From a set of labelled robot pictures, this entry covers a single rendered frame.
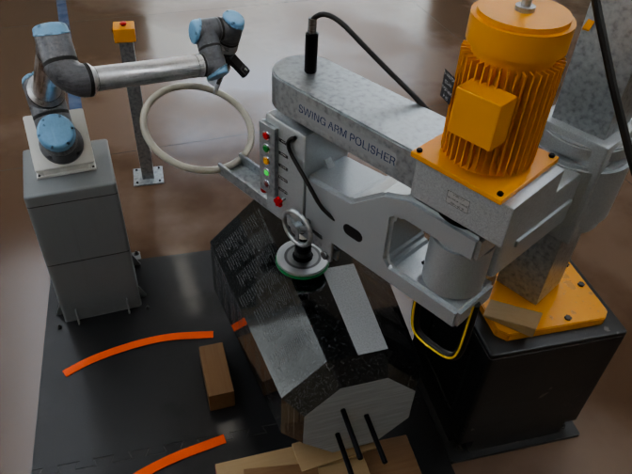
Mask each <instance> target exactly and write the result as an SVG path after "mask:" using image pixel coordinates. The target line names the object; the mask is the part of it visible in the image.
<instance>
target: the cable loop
mask: <svg viewBox="0 0 632 474"><path fill-rule="evenodd" d="M480 307H481V303H480V302H478V303H477V304H476V305H475V306H474V307H472V310H471V312H470V315H469V316H468V317H467V318H466V323H465V326H464V329H463V332H462V335H461V338H460V340H459V343H458V345H457V347H456V349H455V350H454V351H453V352H450V351H448V350H446V349H444V348H442V347H441V346H439V345H438V344H436V343H435V342H434V341H432V340H431V339H430V338H428V337H427V336H426V335H425V334H424V333H423V331H422V330H421V328H420V326H419V315H420V309H421V305H420V304H419V303H417V302H416V301H413V306H412V311H411V327H412V330H413V332H414V334H415V336H416V337H417V338H418V339H419V340H420V341H421V342H422V343H423V344H424V345H425V346H427V347H428V348H429V349H431V350H432V351H433V352H435V353H436V354H438V355H439V356H442V357H443V358H445V359H447V360H457V359H459V358H460V357H461V356H462V355H463V354H464V352H465V350H466V347H467V345H468V342H469V340H470V337H471V334H472V330H473V327H474V324H475V322H476V319H477V316H478V313H479V310H480Z"/></svg>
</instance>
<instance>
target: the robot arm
mask: <svg viewBox="0 0 632 474"><path fill-rule="evenodd" d="M244 25H245V19H244V17H243V16H242V15H241V14H240V13H239V12H237V11H235V10H226V11H225V12H224V13H223V16H220V17H211V18H202V19H200V18H198V19H195V20H192V21H191V22H190V24H189V28H188V32H189V38H190V40H191V42H192V43H194V44H196V45H197V48H198V51H199V54H196V55H184V56H176V57H168V58H159V59H152V60H143V61H135V62H127V63H118V64H110V65H102V66H94V67H92V66H90V65H89V64H88V63H80V62H79V61H78V58H77V55H76V52H75V49H74V46H73V43H72V40H71V34H70V30H69V28H68V27H67V25H66V24H64V23H62V22H49V23H44V24H38V25H36V26H34V27H33V29H32V32H33V37H34V39H35V42H36V57H35V66H34V71H32V73H28V74H27V75H25V76H24V77H23V79H22V84H23V89H24V94H25V97H26V99H27V102H28V105H29V108H30V112H31V115H32V118H33V120H34V123H35V126H36V129H37V137H38V140H39V149H40V151H41V153H42V154H43V155H44V157H45V158H46V159H48V160H49V161H51V162H53V163H55V164H59V165H65V164H69V163H72V162H74V161H75V160H77V159H78V158H79V157H80V155H81V154H82V152H83V149H84V140H83V137H82V136H81V134H80V132H79V131H78V130H77V129H76V128H75V127H74V126H73V123H72V120H71V114H70V111H69V108H68V106H67V103H66V99H65V96H66V92H68V93H70V94H71V95H74V96H78V97H83V98H86V97H94V96H95V95H96V93H97V92H98V91H103V90H109V89H116V88H123V87H136V86H143V85H149V84H156V83H163V82H170V81H177V80H183V79H190V78H198V77H207V78H206V79H207V82H208V83H209V84H211V85H212V86H213V87H214V91H213V94H215V93H216V92H217V91H218V89H219V87H220V85H221V82H222V80H223V77H224V76H225V75H227V74H228V73H229V70H230V66H232V68H234V69H235V70H236V71H237V72H238V73H239V74H240V76H241V77H242V78H245V77H246V76H247V75H248V74H249V72H250V69H249V68H248V67H247V66H246V65H245V64H244V63H243V61H242V60H241V59H240V58H239V57H238V56H237V55H236V54H235V53H236V52H237V50H238V46H239V42H240V39H241V36H242V33H243V29H244V28H245V27H244ZM217 79H218V80H217Z"/></svg>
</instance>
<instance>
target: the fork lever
mask: <svg viewBox="0 0 632 474"><path fill-rule="evenodd" d="M239 157H240V158H241V160H242V162H241V163H240V164H239V165H238V166H236V167H235V168H233V169H228V168H227V167H225V166H224V165H222V164H221V163H218V166H219V168H220V170H221V172H220V173H219V174H220V175H222V176H223V177H224V178H226V179H227V180H228V181H230V182H232V183H233V184H234V185H236V186H237V187H238V188H240V189H241V190H242V191H244V192H245V193H246V194H248V195H249V196H250V197H252V198H253V199H255V200H256V201H257V202H259V204H260V205H262V206H263V207H264V208H266V209H267V193H263V192H262V191H261V176H260V166H259V165H257V164H256V163H255V162H253V161H252V160H250V159H249V158H247V157H246V156H245V155H243V154H242V153H239ZM267 210H268V209H267ZM268 211H269V210H268ZM312 233H313V239H312V243H313V244H314V245H316V246H317V247H319V248H320V249H321V250H322V239H323V237H321V236H320V235H319V234H317V233H316V232H315V231H312ZM321 257H322V258H323V259H324V260H327V259H328V255H327V253H326V252H325V251H322V252H321ZM339 257H340V248H338V247H337V246H336V245H334V250H333V259H334V260H335V261H338V260H339Z"/></svg>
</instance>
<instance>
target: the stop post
mask: <svg viewBox="0 0 632 474"><path fill-rule="evenodd" d="M119 23H120V22H113V34H114V40H115V43H118V44H119V49H120V54H121V60H122V63H127V62H135V61H136V57H135V51H134V42H136V36H135V28H134V21H128V22H126V23H127V24H125V25H120V24H119ZM127 92H128V98H129V104H130V108H131V114H132V120H133V125H134V135H135V141H136V146H137V151H138V157H139V163H140V168H134V186H143V185H153V184H161V183H164V175H163V167H162V166H153V164H152V159H151V153H150V147H149V146H148V144H147V143H146V141H145V139H144V137H143V135H142V133H141V129H140V121H139V120H140V113H141V110H142V107H143V99H142V93H141V87H140V86H136V87H127Z"/></svg>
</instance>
